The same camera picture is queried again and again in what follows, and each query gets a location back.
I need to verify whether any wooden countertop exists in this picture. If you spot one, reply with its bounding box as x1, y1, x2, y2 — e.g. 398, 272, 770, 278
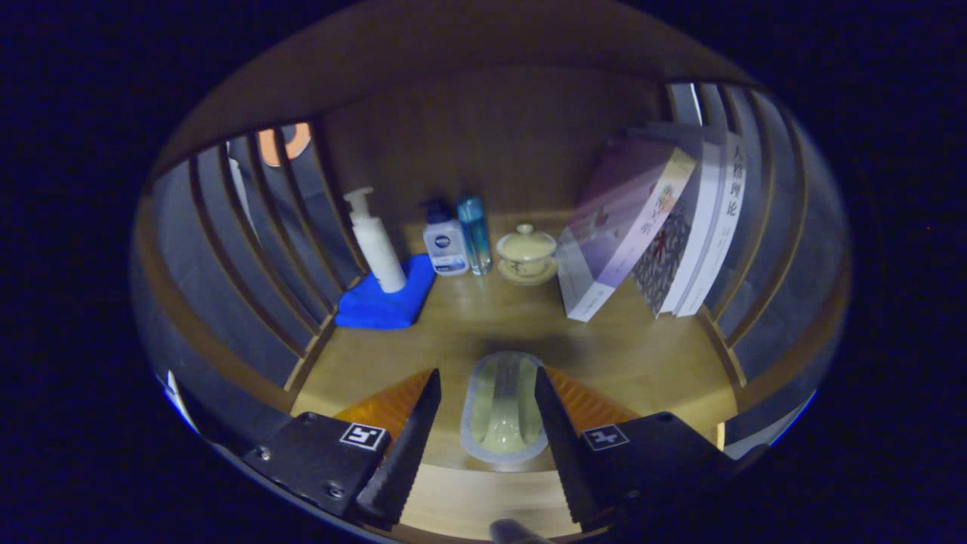
291, 212, 740, 541

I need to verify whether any teal slim bottle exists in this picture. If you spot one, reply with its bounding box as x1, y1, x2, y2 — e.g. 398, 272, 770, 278
456, 196, 493, 276

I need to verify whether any brown wooden cabinet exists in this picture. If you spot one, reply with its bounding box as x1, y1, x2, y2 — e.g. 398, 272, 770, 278
130, 0, 853, 543

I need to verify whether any blue folded cloth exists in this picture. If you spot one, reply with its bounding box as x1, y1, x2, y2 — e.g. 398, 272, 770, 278
335, 254, 437, 330

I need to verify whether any white book with patterned cover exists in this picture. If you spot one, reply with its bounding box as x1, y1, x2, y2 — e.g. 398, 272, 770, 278
631, 125, 722, 318

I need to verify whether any purple leaning book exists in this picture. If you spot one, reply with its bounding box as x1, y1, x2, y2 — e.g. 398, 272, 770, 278
557, 136, 697, 323

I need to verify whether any white bottle with blue cap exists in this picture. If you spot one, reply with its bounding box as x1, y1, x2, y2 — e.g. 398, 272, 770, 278
422, 198, 470, 277

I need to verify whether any pale green handled scrub brush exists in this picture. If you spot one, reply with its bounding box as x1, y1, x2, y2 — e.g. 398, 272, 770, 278
460, 351, 550, 464

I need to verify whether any white book with black characters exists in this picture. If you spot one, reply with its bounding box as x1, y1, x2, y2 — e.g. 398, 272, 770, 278
676, 128, 749, 318

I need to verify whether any lidded ceramic tea cup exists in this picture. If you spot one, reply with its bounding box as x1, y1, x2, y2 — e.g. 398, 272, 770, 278
496, 224, 559, 286

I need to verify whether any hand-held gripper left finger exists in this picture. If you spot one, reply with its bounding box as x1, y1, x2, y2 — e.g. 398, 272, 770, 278
240, 368, 443, 527

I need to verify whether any white pump bottle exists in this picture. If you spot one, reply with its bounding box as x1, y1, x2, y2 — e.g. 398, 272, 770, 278
344, 187, 408, 294

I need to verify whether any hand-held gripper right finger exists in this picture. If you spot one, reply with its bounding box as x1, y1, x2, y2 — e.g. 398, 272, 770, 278
533, 366, 741, 530

